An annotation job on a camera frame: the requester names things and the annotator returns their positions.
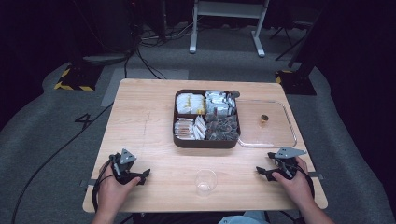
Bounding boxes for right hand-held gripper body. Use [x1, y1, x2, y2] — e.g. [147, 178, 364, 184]
[267, 146, 308, 180]

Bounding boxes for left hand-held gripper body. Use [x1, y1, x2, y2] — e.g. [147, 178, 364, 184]
[108, 147, 142, 186]

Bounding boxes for person's right hand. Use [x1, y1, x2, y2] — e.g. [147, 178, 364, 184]
[271, 156, 314, 209]

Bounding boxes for person's left hand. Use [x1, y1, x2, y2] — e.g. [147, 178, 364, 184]
[97, 161, 142, 217]

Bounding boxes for clear lid with knob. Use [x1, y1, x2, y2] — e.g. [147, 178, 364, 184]
[236, 99, 298, 149]

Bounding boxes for grey table clamp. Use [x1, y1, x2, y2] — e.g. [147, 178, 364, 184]
[307, 171, 325, 181]
[79, 178, 98, 188]

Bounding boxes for person's blue jeans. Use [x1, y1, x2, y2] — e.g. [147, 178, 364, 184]
[218, 210, 271, 224]

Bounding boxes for pile of clear stick packets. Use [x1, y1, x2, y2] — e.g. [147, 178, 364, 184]
[174, 118, 196, 141]

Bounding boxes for pile of dark packets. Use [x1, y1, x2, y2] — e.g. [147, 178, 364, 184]
[205, 114, 240, 142]

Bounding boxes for clear plastic cup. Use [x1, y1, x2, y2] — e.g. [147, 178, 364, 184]
[193, 168, 219, 197]

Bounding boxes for brown compartment tray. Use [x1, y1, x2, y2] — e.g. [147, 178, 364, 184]
[172, 89, 242, 149]

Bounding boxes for row of slim white packets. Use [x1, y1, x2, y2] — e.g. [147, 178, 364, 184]
[192, 115, 207, 141]

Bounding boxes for black yellow striped base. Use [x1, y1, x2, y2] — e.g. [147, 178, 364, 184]
[275, 69, 318, 96]
[53, 63, 105, 92]

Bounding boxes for pile of silver packets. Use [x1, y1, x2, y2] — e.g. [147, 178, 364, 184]
[205, 90, 237, 117]

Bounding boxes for pile of white yellow packets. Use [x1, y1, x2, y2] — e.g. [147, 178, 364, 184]
[175, 92, 206, 116]

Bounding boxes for black tripod legs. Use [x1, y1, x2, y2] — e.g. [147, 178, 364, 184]
[268, 21, 314, 62]

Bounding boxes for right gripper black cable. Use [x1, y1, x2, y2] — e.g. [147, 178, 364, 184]
[295, 163, 316, 200]

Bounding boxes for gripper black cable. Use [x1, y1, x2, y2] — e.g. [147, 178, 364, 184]
[92, 158, 116, 213]
[295, 163, 316, 200]

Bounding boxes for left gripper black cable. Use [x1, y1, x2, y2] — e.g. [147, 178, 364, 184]
[92, 158, 116, 213]

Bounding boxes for long black floor cable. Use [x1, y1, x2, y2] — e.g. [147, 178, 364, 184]
[10, 102, 114, 224]

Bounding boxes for black cable bundle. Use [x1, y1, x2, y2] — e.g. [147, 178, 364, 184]
[122, 18, 200, 80]

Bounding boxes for white metal stand frame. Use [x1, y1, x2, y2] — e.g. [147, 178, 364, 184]
[189, 0, 271, 58]

